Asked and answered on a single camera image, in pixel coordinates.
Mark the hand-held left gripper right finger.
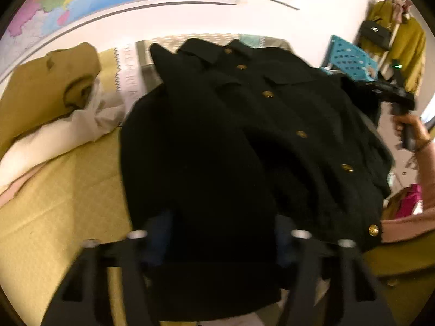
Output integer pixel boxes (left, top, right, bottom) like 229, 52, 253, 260
275, 215, 395, 326

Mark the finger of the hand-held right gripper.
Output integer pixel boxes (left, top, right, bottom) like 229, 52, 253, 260
350, 79, 381, 96

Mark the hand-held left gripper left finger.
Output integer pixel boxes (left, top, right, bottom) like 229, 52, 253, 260
41, 210, 175, 326

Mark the black jacket with gold buttons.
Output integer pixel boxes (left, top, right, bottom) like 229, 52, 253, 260
119, 37, 395, 323

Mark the person's right forearm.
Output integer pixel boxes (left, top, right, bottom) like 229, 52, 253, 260
412, 139, 435, 218

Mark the person's right hand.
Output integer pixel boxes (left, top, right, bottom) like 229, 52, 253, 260
392, 113, 432, 152

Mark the teal plastic basket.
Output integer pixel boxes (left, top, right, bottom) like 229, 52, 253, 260
321, 35, 378, 83

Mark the black handbag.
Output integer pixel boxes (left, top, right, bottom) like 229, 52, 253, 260
359, 20, 392, 51

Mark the magenta bag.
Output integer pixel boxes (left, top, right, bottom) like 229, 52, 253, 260
396, 183, 424, 218

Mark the checked bed sheet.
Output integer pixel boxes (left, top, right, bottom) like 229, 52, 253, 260
0, 34, 306, 326

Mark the olive green coat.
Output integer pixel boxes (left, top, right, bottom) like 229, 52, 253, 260
360, 227, 435, 326

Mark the white cloth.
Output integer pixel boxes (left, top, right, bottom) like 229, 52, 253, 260
0, 75, 127, 186

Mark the khaki garment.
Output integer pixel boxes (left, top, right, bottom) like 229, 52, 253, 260
0, 42, 102, 158

